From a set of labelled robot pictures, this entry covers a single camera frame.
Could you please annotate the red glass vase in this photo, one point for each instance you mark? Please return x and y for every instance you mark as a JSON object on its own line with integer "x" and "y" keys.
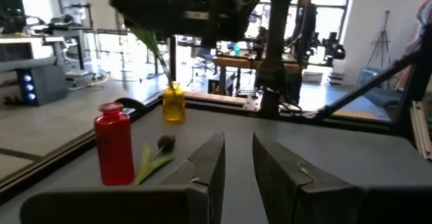
{"x": 114, "y": 149}

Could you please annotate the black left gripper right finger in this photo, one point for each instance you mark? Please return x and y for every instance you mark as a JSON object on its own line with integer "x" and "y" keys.
{"x": 320, "y": 203}

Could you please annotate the wooden desk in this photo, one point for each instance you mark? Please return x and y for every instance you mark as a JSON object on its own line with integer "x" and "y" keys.
{"x": 236, "y": 61}

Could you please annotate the dark maroon artificial tulip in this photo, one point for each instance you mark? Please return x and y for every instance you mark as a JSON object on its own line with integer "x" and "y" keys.
{"x": 167, "y": 142}

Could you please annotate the black camera tripod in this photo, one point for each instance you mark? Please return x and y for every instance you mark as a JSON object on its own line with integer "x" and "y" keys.
{"x": 381, "y": 38}

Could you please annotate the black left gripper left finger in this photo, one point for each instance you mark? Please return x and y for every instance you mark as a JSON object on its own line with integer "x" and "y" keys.
{"x": 118, "y": 207}

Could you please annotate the black rounded object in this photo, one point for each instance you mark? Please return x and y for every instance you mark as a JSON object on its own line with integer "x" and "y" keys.
{"x": 130, "y": 104}

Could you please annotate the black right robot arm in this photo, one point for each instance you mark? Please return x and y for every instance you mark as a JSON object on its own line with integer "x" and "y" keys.
{"x": 276, "y": 48}

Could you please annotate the yellow glass vase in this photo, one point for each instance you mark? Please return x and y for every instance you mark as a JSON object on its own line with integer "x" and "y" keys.
{"x": 173, "y": 106}

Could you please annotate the black rig frame post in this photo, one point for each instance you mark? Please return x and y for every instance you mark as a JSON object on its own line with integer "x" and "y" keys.
{"x": 416, "y": 82}

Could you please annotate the grey computer case blue lights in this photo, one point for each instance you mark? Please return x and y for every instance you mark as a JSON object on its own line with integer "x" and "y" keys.
{"x": 44, "y": 84}

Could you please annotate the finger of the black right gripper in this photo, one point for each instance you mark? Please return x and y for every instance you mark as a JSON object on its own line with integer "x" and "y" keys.
{"x": 152, "y": 11}

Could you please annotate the black diagonal frame brace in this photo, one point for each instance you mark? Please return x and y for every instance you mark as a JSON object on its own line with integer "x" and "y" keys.
{"x": 364, "y": 87}

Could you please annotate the bright red artificial tulip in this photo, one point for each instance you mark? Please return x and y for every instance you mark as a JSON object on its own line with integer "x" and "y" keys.
{"x": 150, "y": 42}

